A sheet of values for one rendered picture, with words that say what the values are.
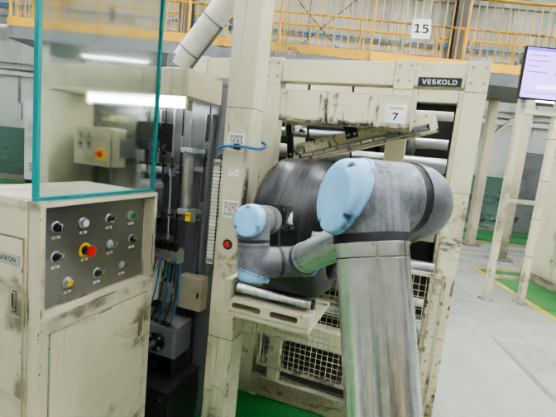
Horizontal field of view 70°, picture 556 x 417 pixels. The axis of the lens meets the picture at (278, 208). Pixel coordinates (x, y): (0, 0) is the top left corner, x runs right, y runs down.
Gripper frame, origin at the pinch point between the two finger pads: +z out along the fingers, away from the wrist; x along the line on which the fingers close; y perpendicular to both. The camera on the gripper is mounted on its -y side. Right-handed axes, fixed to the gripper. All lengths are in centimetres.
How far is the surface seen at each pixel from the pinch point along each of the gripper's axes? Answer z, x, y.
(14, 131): 627, 998, 82
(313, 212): 3.7, -7.5, 6.0
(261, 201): 3.8, 12.8, 7.1
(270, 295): 18.2, 8.7, -30.8
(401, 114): 42, -30, 52
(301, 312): 19.2, -4.8, -34.7
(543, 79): 363, -145, 176
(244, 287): 18.4, 20.9, -30.0
